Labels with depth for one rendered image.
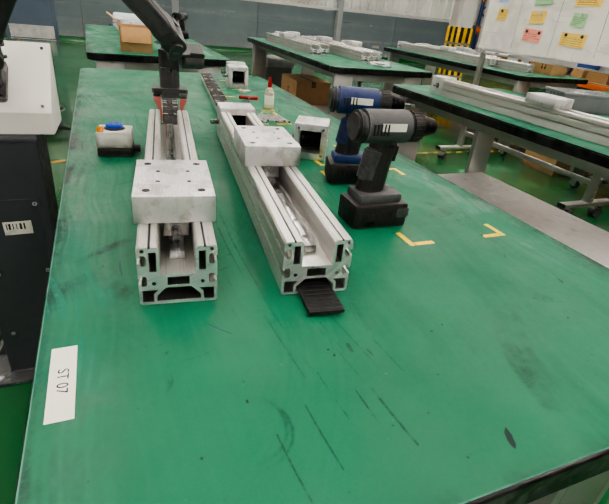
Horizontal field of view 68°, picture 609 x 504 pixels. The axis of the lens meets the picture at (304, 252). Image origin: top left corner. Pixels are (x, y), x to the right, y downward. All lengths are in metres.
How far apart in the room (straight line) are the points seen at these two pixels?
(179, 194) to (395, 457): 0.42
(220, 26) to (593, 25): 9.86
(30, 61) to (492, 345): 1.34
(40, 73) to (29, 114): 0.13
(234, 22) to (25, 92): 11.30
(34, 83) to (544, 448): 1.39
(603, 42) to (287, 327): 3.42
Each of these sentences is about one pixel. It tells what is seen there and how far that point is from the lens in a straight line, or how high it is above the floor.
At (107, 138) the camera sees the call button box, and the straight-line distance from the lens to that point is 1.22.
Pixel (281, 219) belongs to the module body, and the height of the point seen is 0.86.
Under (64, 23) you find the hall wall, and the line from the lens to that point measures 12.28.
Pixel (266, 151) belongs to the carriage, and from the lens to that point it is 0.90.
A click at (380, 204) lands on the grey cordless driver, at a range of 0.88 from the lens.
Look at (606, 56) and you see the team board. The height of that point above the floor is 1.05.
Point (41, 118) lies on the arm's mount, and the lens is 1.43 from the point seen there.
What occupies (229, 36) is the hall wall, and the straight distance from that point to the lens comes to 12.63.
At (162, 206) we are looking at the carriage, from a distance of 0.65.
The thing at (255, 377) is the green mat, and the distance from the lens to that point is 0.53.
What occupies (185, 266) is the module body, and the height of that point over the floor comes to 0.82.
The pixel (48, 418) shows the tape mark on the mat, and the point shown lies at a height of 0.78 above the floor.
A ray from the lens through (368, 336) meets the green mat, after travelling 0.60.
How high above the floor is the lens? 1.14
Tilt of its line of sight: 28 degrees down
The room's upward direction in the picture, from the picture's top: 6 degrees clockwise
